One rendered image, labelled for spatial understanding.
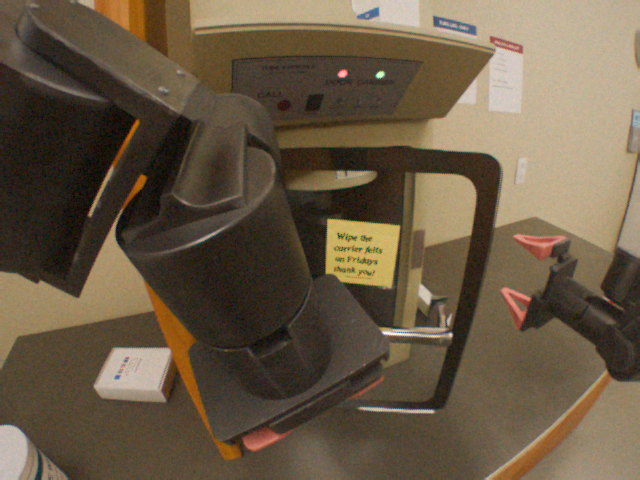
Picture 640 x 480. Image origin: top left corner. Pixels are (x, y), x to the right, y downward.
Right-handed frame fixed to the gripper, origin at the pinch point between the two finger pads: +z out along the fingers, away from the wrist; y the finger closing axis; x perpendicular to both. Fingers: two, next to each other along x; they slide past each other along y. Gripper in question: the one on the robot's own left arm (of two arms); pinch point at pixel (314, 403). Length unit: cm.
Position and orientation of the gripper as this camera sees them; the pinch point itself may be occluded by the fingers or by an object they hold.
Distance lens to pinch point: 25.9
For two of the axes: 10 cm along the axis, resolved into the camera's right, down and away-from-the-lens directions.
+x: 4.7, 5.3, -7.1
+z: 1.9, 7.2, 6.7
